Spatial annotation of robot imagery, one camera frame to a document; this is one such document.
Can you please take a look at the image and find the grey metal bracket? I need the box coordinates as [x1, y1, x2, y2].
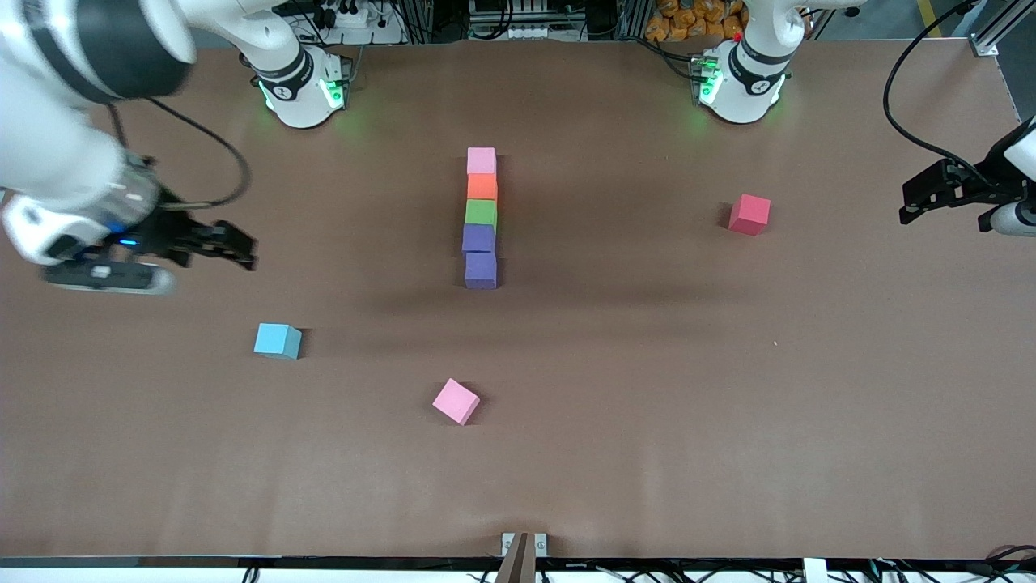
[501, 532, 548, 558]

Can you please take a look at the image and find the orange packets pile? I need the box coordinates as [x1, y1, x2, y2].
[652, 0, 747, 43]

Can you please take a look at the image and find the black table edge rail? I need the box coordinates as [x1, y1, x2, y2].
[0, 555, 1036, 572]

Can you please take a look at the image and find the brown strut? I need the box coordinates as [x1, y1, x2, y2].
[495, 532, 537, 583]

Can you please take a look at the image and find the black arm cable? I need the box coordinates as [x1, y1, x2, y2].
[108, 96, 250, 210]
[881, 0, 992, 183]

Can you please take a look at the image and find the white power strip with plugs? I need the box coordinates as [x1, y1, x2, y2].
[275, 0, 405, 45]

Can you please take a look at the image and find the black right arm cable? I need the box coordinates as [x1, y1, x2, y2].
[108, 96, 250, 210]

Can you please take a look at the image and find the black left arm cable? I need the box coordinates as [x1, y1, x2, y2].
[881, 0, 992, 183]

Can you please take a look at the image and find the black cable bundle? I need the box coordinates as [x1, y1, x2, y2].
[858, 544, 1036, 583]

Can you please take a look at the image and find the aluminium frame corner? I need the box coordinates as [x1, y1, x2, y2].
[971, 0, 1036, 57]

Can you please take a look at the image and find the red foam block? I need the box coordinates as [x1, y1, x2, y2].
[728, 194, 771, 237]

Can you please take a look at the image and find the cyan foam block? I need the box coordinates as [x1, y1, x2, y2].
[253, 323, 303, 360]

